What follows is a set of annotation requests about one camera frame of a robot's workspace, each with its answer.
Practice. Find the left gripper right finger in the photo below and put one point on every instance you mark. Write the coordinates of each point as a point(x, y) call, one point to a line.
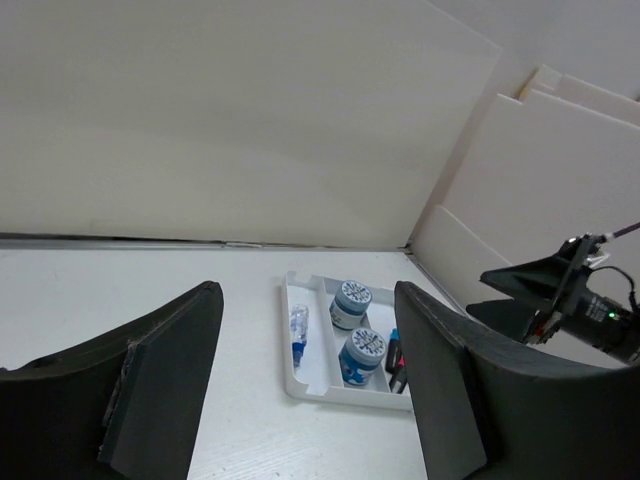
point(487, 407)

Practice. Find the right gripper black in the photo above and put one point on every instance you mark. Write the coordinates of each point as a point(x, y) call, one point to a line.
point(559, 286)

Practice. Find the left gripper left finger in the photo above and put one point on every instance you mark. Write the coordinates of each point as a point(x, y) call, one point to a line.
point(126, 404)

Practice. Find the pink cap black highlighter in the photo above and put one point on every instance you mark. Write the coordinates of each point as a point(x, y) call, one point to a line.
point(398, 381)

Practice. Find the blue cap black highlighter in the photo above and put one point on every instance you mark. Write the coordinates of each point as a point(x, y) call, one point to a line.
point(394, 353)

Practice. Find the blue jar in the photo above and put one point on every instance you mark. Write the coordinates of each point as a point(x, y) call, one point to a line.
point(361, 354)
point(350, 305)

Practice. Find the white blue glue tube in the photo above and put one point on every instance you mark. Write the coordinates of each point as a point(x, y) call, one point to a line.
point(298, 322)

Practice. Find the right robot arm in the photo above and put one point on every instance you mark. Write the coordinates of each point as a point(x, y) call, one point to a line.
point(551, 294)

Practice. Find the white organizer tray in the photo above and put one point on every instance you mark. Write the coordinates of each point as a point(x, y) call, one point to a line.
point(319, 376)

